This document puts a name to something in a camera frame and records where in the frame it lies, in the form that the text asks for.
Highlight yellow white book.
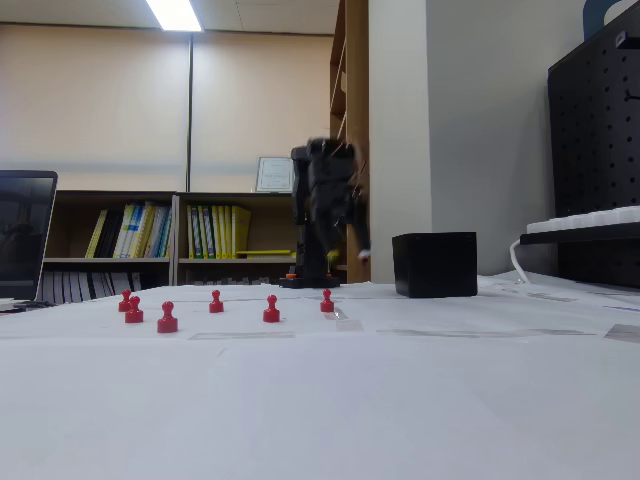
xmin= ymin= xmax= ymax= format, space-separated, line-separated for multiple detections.
xmin=112 ymin=203 xmax=137 ymax=260

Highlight low wooden bookshelf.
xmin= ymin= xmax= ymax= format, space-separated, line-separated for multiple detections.
xmin=42 ymin=189 xmax=177 ymax=304
xmin=172 ymin=191 xmax=301 ymax=287

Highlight yellow slim book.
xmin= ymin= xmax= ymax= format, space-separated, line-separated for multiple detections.
xmin=84 ymin=208 xmax=109 ymax=260

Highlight white paper table cover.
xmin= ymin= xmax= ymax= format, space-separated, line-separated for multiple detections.
xmin=0 ymin=272 xmax=640 ymax=480

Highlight black binders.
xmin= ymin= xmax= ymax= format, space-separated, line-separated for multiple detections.
xmin=94 ymin=209 xmax=126 ymax=260

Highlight blue white books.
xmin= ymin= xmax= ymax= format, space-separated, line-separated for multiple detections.
xmin=130 ymin=201 xmax=174 ymax=260

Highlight beige roller blind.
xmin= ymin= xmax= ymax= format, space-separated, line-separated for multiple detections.
xmin=0 ymin=23 xmax=190 ymax=177
xmin=192 ymin=32 xmax=335 ymax=177

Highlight black pegboard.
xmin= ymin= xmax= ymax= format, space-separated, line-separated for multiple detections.
xmin=547 ymin=4 xmax=640 ymax=290

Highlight framed certificate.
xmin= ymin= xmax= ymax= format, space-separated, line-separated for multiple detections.
xmin=255 ymin=156 xmax=295 ymax=194

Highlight dark blue round object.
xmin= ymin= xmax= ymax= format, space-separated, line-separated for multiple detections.
xmin=582 ymin=0 xmax=640 ymax=40

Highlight dark laptop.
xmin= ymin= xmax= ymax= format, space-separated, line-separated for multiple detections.
xmin=0 ymin=169 xmax=60 ymax=314

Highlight wide yellow binder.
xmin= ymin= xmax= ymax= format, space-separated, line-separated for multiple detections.
xmin=230 ymin=205 xmax=253 ymax=260

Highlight grey binder row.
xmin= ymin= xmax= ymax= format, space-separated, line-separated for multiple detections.
xmin=42 ymin=271 xmax=144 ymax=304

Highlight tall wooden bookshelf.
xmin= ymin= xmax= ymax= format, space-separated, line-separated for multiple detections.
xmin=328 ymin=0 xmax=371 ymax=284

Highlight ceiling light panel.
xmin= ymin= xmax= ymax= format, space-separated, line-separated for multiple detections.
xmin=145 ymin=0 xmax=204 ymax=34

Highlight white power cable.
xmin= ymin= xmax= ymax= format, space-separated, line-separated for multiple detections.
xmin=508 ymin=237 xmax=532 ymax=285

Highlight yellow green binder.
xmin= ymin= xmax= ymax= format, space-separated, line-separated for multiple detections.
xmin=195 ymin=204 xmax=211 ymax=260
xmin=186 ymin=204 xmax=197 ymax=260

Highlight black open box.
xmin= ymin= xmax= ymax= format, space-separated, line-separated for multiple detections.
xmin=391 ymin=231 xmax=479 ymax=299

